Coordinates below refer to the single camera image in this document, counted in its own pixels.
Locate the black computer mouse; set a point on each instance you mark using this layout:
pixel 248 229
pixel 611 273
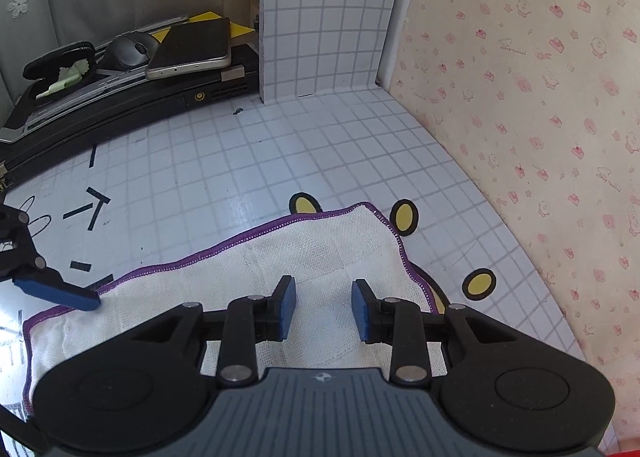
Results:
pixel 129 51

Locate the white towel purple edge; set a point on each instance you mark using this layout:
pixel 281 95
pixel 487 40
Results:
pixel 323 252

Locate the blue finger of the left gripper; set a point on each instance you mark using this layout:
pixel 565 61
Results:
pixel 48 284

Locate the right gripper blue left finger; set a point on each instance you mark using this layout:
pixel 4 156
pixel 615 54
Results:
pixel 273 315

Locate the black smartphone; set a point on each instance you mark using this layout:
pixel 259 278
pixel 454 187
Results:
pixel 187 50

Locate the black glasses case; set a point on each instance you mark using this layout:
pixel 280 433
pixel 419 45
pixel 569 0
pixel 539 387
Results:
pixel 60 72

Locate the yellow paper sheet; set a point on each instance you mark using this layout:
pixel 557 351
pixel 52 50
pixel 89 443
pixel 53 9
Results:
pixel 208 20

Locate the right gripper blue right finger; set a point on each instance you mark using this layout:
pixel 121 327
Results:
pixel 375 318

